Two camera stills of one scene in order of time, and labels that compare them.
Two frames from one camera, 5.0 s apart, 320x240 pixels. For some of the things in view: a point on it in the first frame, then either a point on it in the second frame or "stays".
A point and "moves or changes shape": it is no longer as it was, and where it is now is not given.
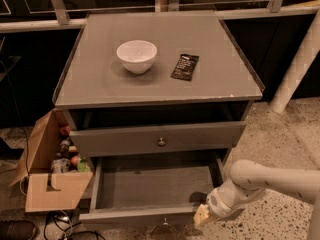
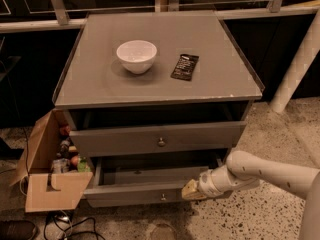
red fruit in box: x=74 y=160 stays
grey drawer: x=152 y=188 moves or changes shape
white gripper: x=220 y=199 -> x=204 y=184
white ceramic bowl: x=138 y=56 stays
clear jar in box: x=60 y=165 stays
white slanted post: x=300 y=66 stays
